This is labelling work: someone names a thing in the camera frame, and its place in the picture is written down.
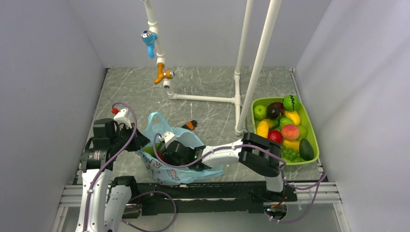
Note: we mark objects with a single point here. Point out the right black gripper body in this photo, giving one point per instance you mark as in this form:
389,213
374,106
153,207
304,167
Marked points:
171,160

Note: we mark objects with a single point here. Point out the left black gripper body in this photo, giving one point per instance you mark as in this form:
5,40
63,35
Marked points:
124,133

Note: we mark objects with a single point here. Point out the light blue plastic bag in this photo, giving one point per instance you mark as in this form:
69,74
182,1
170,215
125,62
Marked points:
166,175

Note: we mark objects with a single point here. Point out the fake yellow lemon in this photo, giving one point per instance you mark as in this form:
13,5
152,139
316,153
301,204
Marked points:
262,129
294,116

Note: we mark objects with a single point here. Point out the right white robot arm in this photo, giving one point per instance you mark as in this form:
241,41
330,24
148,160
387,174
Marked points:
259,154

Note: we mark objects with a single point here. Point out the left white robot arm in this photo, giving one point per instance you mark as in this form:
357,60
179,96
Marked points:
104,198

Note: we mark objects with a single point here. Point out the fake green apple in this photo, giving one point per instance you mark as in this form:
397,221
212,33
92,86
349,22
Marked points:
260,112

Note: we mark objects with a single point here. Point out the fake mango orange green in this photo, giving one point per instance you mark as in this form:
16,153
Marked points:
272,123

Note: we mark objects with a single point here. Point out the fake red pomegranate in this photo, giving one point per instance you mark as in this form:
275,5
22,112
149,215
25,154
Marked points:
275,136

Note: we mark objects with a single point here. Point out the fake dark purple fruit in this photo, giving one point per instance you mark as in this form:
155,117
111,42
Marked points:
275,110

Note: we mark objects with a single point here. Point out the fake lime green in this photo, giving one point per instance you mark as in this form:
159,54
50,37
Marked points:
285,121

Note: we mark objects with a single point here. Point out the fake green grapes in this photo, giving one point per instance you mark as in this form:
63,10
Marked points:
291,155

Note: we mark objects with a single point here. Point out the fake peach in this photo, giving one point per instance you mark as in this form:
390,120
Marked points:
290,132

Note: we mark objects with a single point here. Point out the fake yellow banana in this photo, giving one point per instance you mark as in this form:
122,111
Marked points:
291,144

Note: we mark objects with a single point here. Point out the fake yellow lemon in basket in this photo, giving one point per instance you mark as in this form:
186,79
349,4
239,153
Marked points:
294,116

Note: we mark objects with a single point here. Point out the fake watermelon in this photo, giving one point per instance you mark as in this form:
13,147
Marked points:
291,103

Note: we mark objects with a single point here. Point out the fake pale green pear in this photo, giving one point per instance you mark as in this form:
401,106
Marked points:
302,132

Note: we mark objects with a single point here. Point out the fake avocado dark green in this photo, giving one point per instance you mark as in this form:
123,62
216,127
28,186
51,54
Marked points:
306,150

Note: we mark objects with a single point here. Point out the black orange clip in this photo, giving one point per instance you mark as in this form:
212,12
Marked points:
190,125

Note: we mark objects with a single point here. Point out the orange plastic tap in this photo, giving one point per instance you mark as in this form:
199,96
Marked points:
163,74

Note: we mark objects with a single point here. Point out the blue plastic tap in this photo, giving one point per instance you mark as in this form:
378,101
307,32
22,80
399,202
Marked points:
149,38

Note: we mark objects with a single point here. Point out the green plastic basket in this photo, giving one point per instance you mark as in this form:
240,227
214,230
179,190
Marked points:
305,121

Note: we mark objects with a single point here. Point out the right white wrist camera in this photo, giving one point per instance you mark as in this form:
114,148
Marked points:
167,138

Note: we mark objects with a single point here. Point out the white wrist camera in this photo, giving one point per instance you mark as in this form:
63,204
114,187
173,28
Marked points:
122,117
167,138

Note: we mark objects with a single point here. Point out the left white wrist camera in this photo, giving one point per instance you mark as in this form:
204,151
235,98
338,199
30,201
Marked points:
122,117

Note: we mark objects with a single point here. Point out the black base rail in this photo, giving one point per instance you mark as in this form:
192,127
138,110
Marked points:
204,197

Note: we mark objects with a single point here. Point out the white PVC pipe frame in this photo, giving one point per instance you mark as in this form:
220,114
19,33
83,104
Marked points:
241,108

